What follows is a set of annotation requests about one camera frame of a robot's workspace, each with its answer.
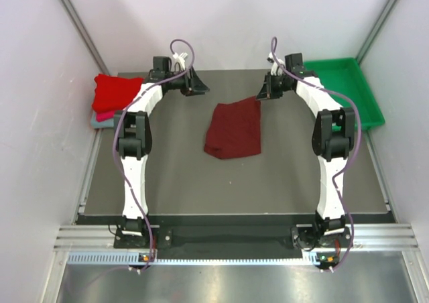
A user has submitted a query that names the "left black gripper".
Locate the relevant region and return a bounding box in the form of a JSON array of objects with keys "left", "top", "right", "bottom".
[{"left": 166, "top": 66, "right": 210, "bottom": 97}]

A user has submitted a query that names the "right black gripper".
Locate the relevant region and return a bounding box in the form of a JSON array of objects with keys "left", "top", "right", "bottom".
[{"left": 255, "top": 72, "right": 292, "bottom": 102}]

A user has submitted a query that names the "dark red t shirt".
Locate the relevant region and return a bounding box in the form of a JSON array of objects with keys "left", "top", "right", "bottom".
[{"left": 204, "top": 97, "right": 261, "bottom": 160}]

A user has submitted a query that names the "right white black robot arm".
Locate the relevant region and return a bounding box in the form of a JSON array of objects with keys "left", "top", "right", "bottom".
[{"left": 257, "top": 53, "right": 355, "bottom": 251}]

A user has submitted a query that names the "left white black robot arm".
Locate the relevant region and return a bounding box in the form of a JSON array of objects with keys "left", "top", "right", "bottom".
[{"left": 113, "top": 52, "right": 209, "bottom": 249}]

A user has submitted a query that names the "green plastic bin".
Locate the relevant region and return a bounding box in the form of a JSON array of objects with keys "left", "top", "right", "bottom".
[{"left": 304, "top": 58, "right": 385, "bottom": 131}]

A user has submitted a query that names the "folded bright red t shirt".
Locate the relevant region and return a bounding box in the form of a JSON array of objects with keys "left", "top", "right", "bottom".
[{"left": 92, "top": 74, "right": 143, "bottom": 113}]

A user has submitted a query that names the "folded pink t shirt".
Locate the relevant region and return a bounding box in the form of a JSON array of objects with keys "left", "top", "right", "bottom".
[{"left": 95, "top": 111, "right": 115, "bottom": 122}]

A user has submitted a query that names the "folded grey blue t shirt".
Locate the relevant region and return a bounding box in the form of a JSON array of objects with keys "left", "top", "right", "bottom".
[{"left": 90, "top": 117, "right": 114, "bottom": 129}]

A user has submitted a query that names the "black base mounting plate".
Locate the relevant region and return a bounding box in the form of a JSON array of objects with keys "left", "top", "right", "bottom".
[{"left": 113, "top": 226, "right": 351, "bottom": 251}]

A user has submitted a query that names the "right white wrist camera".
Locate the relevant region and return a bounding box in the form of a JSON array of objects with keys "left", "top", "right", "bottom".
[{"left": 267, "top": 52, "right": 282, "bottom": 76}]

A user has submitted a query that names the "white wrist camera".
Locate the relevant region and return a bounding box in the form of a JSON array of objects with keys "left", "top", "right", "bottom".
[
  {"left": 172, "top": 52, "right": 188, "bottom": 72},
  {"left": 267, "top": 52, "right": 282, "bottom": 76}
]

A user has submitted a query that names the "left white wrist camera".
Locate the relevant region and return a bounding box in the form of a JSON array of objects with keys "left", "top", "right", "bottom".
[{"left": 172, "top": 52, "right": 188, "bottom": 72}]

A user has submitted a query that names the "left corner aluminium post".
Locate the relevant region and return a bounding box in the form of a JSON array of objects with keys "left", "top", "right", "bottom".
[{"left": 59, "top": 0, "right": 111, "bottom": 75}]

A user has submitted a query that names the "corner aluminium post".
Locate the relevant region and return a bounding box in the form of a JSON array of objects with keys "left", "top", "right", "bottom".
[
  {"left": 59, "top": 0, "right": 111, "bottom": 75},
  {"left": 355, "top": 0, "right": 399, "bottom": 65}
]

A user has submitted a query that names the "right corner aluminium post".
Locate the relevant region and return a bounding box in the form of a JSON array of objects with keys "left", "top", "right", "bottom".
[{"left": 355, "top": 0, "right": 399, "bottom": 65}]

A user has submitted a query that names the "aluminium frame rail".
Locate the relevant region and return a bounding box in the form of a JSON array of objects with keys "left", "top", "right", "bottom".
[{"left": 54, "top": 224, "right": 418, "bottom": 251}]

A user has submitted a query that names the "slotted grey cable duct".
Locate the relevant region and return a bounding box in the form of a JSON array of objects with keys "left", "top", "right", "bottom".
[{"left": 68, "top": 251, "right": 320, "bottom": 266}]

